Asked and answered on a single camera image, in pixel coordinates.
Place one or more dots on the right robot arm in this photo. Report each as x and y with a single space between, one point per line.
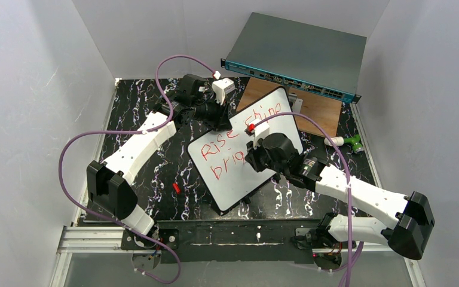
403 223

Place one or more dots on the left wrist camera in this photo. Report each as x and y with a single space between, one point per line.
222 87

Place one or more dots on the green white toy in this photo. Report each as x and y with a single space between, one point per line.
354 142

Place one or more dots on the wooden board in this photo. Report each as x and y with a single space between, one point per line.
323 110

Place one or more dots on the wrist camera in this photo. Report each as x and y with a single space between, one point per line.
257 130
222 87

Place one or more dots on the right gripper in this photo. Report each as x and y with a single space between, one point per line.
256 159

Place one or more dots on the metal bracket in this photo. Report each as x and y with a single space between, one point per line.
295 102

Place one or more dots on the blue network switch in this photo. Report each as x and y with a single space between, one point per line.
310 58

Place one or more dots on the red marker cap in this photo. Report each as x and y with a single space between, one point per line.
176 188

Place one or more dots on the white whiteboard black frame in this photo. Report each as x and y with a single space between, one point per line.
219 156

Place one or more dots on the aluminium rail frame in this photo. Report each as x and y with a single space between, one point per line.
253 240

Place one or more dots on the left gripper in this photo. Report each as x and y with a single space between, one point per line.
217 117

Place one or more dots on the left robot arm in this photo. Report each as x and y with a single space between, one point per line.
193 99

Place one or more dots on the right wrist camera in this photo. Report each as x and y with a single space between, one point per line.
257 130

